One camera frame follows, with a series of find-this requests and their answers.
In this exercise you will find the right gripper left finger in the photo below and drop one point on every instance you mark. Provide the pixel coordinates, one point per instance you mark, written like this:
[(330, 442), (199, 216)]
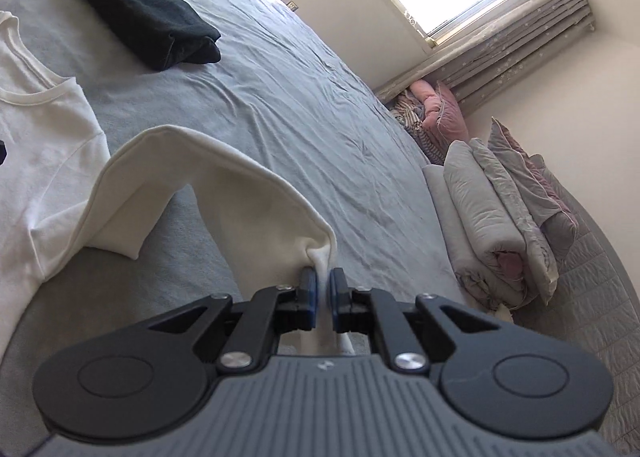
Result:
[(271, 313)]

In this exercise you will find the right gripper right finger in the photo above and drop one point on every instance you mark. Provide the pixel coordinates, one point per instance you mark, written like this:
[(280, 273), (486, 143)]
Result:
[(376, 314)]

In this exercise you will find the white Winnie sweatshirt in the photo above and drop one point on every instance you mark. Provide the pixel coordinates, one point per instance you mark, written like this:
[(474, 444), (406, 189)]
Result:
[(62, 190)]

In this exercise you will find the folded grey quilt stack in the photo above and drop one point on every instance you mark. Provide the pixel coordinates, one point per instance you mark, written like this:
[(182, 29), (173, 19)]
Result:
[(506, 229)]

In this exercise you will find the folded black garment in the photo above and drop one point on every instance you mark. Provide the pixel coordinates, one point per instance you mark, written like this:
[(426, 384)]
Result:
[(161, 33)]

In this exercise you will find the pink pillow pile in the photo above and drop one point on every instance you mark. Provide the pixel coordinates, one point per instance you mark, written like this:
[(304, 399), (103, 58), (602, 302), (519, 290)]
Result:
[(432, 117)]

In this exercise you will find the grey bed sheet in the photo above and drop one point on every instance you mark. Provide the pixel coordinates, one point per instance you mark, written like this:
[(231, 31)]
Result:
[(278, 94)]

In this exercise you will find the right grey star curtain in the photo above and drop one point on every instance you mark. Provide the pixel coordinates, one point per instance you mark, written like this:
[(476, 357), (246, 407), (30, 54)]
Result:
[(484, 63)]

